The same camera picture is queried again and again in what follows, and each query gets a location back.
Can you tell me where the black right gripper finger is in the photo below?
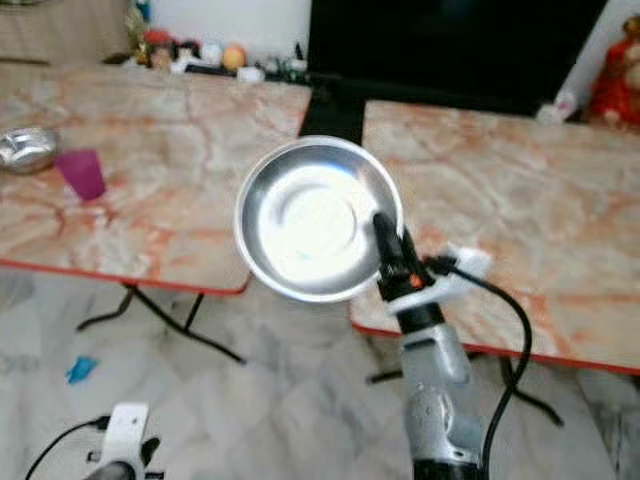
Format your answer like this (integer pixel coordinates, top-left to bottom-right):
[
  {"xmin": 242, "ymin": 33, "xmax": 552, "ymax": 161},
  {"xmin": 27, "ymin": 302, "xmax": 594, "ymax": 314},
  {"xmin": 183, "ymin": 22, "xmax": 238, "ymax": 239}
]
[{"xmin": 373, "ymin": 212, "xmax": 409, "ymax": 269}]

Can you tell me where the round steel plate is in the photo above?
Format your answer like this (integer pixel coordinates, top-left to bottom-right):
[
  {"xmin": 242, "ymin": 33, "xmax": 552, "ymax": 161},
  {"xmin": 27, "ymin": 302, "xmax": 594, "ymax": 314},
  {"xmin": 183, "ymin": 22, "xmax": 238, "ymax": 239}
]
[{"xmin": 233, "ymin": 135, "xmax": 404, "ymax": 304}]

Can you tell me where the blue scrap on floor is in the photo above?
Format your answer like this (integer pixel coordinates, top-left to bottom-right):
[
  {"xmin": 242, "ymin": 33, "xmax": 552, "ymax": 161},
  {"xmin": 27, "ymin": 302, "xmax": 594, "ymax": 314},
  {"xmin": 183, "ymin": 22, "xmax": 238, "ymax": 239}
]
[{"xmin": 66, "ymin": 355, "xmax": 98, "ymax": 384}]

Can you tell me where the marble pattern folding table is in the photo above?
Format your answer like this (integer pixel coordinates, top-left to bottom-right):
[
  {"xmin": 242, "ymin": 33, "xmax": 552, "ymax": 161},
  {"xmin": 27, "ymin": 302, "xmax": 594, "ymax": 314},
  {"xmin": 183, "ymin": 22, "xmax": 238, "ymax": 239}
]
[
  {"xmin": 0, "ymin": 63, "xmax": 313, "ymax": 363},
  {"xmin": 350, "ymin": 100, "xmax": 640, "ymax": 426}
]

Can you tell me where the black flat television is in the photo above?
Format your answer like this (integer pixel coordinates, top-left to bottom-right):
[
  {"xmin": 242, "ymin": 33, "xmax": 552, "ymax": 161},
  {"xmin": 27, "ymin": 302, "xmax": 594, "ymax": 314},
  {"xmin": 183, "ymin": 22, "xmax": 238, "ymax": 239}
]
[{"xmin": 305, "ymin": 0, "xmax": 611, "ymax": 116}]

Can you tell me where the small white ornament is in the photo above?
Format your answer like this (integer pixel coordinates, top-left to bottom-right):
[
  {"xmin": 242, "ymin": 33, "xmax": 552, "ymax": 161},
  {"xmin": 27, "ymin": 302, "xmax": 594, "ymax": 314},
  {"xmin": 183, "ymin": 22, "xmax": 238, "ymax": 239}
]
[{"xmin": 538, "ymin": 90, "xmax": 578, "ymax": 124}]

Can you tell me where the orange ball ornament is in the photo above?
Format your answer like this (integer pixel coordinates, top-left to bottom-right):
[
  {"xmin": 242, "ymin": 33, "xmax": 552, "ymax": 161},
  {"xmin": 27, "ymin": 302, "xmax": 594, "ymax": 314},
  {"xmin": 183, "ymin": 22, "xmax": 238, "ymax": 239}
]
[{"xmin": 222, "ymin": 45, "xmax": 247, "ymax": 71}]

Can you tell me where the small steel bowl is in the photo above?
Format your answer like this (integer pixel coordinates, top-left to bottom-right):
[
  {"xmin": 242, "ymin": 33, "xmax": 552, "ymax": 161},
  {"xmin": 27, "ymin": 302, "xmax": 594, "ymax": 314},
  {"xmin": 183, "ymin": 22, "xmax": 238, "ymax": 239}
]
[{"xmin": 0, "ymin": 127, "xmax": 59, "ymax": 175}]

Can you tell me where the red plush toy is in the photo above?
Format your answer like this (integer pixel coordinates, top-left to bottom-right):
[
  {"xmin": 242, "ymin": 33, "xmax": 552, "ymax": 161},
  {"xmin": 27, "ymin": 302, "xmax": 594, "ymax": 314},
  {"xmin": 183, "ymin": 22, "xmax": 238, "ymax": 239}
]
[{"xmin": 588, "ymin": 15, "xmax": 640, "ymax": 126}]

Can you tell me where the purple plastic cup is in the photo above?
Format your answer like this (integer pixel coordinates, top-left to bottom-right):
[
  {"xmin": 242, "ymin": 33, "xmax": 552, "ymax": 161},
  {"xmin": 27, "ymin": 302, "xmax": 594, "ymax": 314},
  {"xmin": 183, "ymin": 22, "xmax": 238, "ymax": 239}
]
[{"xmin": 55, "ymin": 148, "xmax": 107, "ymax": 201}]

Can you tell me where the red hat figurine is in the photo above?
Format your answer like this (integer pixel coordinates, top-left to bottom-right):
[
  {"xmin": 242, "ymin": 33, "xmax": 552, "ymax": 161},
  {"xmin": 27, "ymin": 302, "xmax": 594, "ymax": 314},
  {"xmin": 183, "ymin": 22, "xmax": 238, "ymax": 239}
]
[{"xmin": 145, "ymin": 30, "xmax": 173, "ymax": 69}]

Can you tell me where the small golden trophy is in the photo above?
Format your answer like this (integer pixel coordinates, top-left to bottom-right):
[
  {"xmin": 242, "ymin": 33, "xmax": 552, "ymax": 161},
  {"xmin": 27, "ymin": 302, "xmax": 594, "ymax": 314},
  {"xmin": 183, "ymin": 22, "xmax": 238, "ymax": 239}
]
[{"xmin": 128, "ymin": 3, "xmax": 149, "ymax": 66}]

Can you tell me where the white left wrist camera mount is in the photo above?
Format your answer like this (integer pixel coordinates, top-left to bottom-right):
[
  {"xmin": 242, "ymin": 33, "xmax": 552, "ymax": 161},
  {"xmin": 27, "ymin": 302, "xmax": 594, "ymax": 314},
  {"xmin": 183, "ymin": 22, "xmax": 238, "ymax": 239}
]
[{"xmin": 105, "ymin": 402, "xmax": 151, "ymax": 471}]

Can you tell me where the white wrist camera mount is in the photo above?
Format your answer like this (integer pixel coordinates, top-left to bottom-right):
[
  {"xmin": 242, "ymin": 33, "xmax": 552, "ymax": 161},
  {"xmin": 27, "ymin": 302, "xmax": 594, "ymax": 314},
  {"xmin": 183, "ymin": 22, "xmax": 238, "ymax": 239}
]
[
  {"xmin": 105, "ymin": 402, "xmax": 151, "ymax": 471},
  {"xmin": 390, "ymin": 243, "xmax": 494, "ymax": 314}
]

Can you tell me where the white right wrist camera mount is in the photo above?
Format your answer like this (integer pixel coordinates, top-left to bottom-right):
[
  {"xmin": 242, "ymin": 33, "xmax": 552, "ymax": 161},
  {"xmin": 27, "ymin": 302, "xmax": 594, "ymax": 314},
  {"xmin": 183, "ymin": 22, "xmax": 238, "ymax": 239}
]
[{"xmin": 390, "ymin": 243, "xmax": 494, "ymax": 314}]

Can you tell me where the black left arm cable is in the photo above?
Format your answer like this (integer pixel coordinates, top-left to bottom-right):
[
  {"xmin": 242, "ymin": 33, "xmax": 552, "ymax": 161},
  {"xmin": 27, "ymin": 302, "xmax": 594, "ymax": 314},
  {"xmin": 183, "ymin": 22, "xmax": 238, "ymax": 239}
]
[{"xmin": 25, "ymin": 415, "xmax": 113, "ymax": 480}]

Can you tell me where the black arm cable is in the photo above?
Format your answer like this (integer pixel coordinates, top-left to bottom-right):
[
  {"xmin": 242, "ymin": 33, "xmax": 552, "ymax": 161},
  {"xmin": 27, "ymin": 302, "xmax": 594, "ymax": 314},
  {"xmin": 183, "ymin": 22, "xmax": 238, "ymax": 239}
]
[
  {"xmin": 25, "ymin": 415, "xmax": 113, "ymax": 480},
  {"xmin": 425, "ymin": 255, "xmax": 533, "ymax": 480}
]

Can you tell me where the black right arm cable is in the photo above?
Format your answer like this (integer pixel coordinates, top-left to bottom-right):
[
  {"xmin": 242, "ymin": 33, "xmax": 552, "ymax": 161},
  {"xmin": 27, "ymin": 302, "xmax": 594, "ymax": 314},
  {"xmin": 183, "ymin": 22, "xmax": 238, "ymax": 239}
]
[{"xmin": 425, "ymin": 255, "xmax": 533, "ymax": 480}]

